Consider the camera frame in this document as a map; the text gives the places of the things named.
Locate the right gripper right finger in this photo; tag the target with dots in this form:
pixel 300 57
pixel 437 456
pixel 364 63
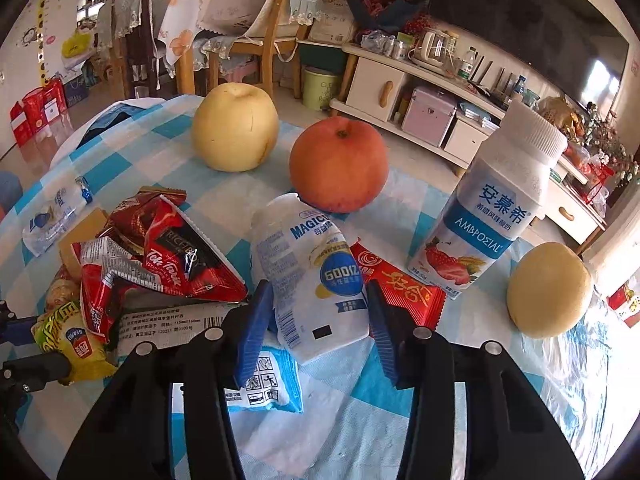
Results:
pixel 510 433

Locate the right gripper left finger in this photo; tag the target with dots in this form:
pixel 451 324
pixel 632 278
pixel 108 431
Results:
pixel 127 433

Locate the white Magic yogurt pouch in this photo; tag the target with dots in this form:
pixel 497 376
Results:
pixel 319 300

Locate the yellow green snack bag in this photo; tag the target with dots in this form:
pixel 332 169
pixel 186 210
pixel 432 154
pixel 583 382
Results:
pixel 63 330

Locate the long white plastic wrapper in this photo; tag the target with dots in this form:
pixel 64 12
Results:
pixel 167 327

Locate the red crumpled snack wrapper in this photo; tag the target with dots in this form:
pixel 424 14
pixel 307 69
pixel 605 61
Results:
pixel 102 261

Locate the yellow pear right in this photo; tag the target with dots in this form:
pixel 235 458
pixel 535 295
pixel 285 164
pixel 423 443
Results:
pixel 549 291

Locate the yellow pear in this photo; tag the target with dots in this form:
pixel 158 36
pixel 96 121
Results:
pixel 549 291
pixel 235 128

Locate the red gold snack packet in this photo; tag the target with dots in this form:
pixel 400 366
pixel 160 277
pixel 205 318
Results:
pixel 423 302

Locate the blue white flat wrapper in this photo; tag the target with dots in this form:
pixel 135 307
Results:
pixel 274 384

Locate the golden square biscuit packet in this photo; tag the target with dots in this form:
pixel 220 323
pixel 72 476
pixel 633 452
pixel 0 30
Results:
pixel 86 229

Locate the clear plastic wrapper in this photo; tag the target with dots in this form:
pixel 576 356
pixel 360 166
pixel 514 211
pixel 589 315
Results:
pixel 57 216

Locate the dark red coffee wrapper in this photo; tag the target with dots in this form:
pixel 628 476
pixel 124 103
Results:
pixel 161 249

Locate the white yogurt drink bottle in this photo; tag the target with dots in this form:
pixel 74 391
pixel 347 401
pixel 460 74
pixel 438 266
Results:
pixel 504 188

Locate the red gift boxes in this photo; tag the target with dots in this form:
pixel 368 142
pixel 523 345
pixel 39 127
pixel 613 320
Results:
pixel 37 109

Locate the red apple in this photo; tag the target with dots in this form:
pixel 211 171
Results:
pixel 338 165

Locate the yellow pear left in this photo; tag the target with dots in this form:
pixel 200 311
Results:
pixel 235 128

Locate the pink storage box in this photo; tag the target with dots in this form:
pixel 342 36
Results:
pixel 429 115

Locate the white tv cabinet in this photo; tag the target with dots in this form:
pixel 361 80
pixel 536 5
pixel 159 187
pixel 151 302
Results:
pixel 371 91

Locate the dark wooden chair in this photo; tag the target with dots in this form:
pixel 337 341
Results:
pixel 127 43

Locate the white electric kettle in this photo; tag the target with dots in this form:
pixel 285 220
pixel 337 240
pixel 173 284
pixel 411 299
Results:
pixel 436 50

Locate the green waste bin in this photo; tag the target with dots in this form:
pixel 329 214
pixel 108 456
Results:
pixel 320 87

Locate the black television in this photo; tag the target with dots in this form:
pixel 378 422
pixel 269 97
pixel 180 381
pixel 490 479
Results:
pixel 569 42

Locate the wooden chair with cloths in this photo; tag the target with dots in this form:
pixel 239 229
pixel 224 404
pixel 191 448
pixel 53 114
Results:
pixel 265 29

